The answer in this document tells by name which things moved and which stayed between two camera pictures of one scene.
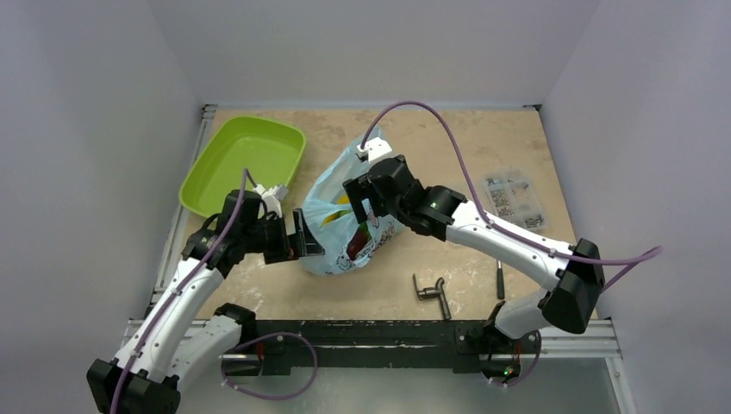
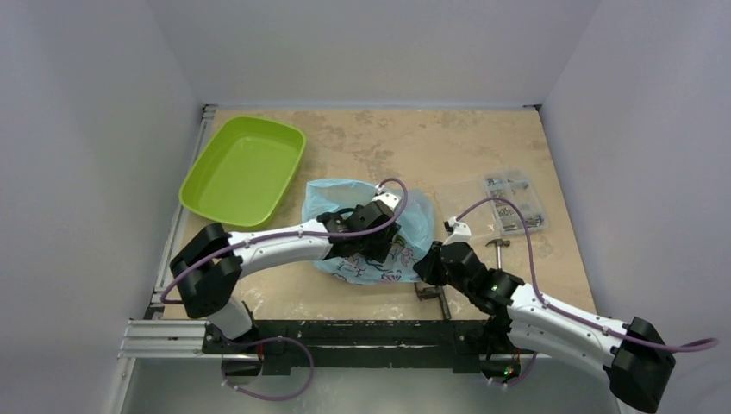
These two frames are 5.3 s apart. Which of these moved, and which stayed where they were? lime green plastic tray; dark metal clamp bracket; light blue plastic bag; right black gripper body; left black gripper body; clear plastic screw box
Moved: left black gripper body; right black gripper body; light blue plastic bag
Stayed: clear plastic screw box; dark metal clamp bracket; lime green plastic tray
